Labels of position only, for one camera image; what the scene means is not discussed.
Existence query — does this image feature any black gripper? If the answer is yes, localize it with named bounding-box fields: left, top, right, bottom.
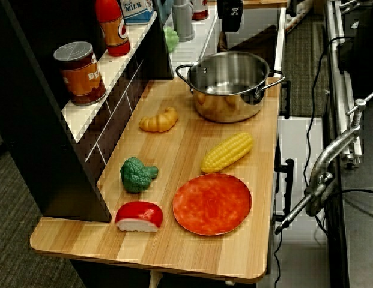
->
left=217, top=0, right=244, bottom=32

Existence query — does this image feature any stainless steel pot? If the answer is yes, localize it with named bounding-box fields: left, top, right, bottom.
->
left=175, top=50, right=287, bottom=124

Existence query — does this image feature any toy tomato can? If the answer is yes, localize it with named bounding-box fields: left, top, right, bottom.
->
left=190, top=0, right=210, bottom=21

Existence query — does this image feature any grey toy faucet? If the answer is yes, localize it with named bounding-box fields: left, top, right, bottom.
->
left=171, top=0, right=197, bottom=43

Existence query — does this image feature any white toy sink basin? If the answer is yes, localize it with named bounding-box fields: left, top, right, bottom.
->
left=201, top=6, right=287, bottom=73

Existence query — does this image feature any light green toy vegetable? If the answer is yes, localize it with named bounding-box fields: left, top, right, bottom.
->
left=163, top=26, right=180, bottom=53

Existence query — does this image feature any toy milk carton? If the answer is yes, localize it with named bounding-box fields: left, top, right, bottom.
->
left=120, top=0, right=154, bottom=25

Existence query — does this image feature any red toy sauce bottle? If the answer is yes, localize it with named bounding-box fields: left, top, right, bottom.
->
left=94, top=0, right=132, bottom=58

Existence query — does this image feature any toy croissant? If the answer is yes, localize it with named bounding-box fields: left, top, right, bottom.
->
left=139, top=106, right=179, bottom=133

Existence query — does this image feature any yellow toy corn cob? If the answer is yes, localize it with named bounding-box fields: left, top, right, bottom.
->
left=200, top=131, right=254, bottom=174

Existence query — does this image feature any toy beans can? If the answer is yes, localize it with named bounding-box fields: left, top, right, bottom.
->
left=53, top=41, right=108, bottom=106

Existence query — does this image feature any metal c-clamp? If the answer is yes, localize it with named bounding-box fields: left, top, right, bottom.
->
left=274, top=89, right=373, bottom=235

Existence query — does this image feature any green toy broccoli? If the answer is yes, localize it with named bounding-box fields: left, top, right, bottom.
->
left=120, top=157, right=159, bottom=194

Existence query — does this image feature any orange red round plate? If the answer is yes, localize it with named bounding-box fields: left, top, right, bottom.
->
left=172, top=172, right=253, bottom=236

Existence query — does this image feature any red white toy sushi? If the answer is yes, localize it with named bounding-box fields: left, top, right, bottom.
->
left=115, top=200, right=164, bottom=233

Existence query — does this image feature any black toy kitchen cabinet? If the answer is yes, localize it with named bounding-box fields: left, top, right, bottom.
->
left=0, top=0, right=175, bottom=223

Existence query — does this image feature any black drawer handle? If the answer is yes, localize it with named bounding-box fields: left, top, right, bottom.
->
left=273, top=158, right=295, bottom=222
left=280, top=80, right=292, bottom=119

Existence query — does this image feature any black cable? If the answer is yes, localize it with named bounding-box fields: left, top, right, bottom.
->
left=312, top=187, right=373, bottom=241
left=304, top=35, right=359, bottom=187

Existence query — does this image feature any aluminium frame rail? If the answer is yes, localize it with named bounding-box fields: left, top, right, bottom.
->
left=323, top=0, right=365, bottom=166

